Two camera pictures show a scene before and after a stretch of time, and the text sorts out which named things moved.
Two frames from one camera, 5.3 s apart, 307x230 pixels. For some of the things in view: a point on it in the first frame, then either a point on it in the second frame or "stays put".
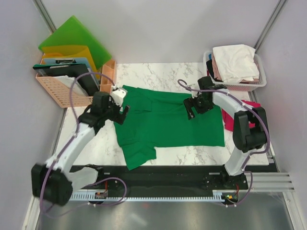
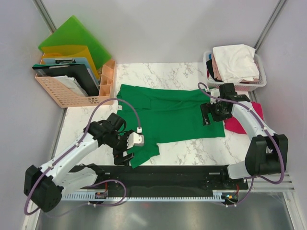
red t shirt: x=229 y=120 stays put
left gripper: x=118 y=118 to x=119 y=159
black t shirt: x=209 y=64 stays put
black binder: x=79 y=71 stays put
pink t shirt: x=218 y=74 stays put
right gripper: x=191 y=102 to x=207 y=108
